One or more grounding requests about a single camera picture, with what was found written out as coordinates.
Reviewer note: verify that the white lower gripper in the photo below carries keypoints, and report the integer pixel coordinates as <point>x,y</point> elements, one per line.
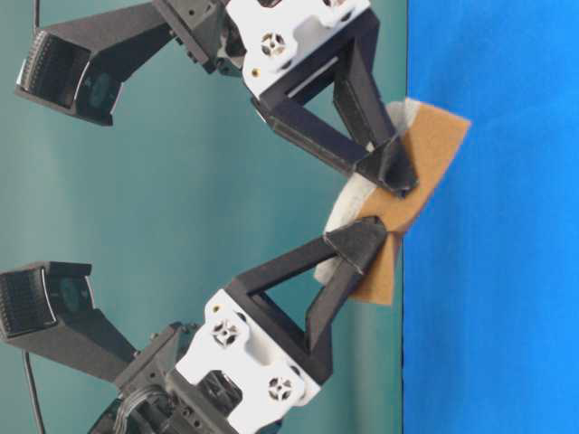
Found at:
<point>244,361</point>

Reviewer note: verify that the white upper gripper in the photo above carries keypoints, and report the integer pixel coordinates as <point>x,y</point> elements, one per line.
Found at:
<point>308,43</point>

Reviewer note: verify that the brown and white sponge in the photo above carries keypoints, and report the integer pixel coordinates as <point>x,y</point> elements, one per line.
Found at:
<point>432,137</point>

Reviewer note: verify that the black lower robot arm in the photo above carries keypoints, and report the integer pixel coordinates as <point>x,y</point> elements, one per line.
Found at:
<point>294,298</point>

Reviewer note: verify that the blue table cloth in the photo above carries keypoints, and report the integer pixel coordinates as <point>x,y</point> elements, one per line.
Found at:
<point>490,299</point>

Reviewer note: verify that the black upper wrist camera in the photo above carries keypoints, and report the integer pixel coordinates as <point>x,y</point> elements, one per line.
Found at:
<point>79,67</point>

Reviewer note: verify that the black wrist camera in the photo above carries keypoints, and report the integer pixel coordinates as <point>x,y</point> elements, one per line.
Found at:
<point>47,308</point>
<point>79,67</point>

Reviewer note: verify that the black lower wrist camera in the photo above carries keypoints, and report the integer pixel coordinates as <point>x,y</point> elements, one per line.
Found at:
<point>47,308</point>

